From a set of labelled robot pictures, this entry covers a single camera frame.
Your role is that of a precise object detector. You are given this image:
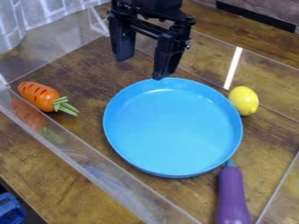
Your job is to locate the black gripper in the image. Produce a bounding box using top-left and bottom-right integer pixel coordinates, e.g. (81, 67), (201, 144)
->
(106, 0), (196, 80)

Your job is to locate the orange toy carrot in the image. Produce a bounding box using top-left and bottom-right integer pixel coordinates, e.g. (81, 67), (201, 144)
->
(17, 81), (78, 116)

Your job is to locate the blue round tray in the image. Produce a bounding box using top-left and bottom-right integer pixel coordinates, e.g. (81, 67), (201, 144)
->
(102, 78), (242, 179)

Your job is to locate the yellow toy lemon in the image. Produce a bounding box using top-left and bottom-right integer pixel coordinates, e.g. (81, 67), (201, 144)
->
(228, 86), (258, 116)

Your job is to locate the white curtain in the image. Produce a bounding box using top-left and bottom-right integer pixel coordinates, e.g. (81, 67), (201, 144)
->
(0, 0), (110, 54)

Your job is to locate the purple toy eggplant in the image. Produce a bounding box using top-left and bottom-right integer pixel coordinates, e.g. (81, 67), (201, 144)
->
(216, 160), (252, 224)

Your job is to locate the blue object at corner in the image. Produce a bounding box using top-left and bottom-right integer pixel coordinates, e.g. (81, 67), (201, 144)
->
(0, 192), (26, 224)

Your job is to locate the clear acrylic enclosure wall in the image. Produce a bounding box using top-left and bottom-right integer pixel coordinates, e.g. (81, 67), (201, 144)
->
(0, 0), (299, 224)

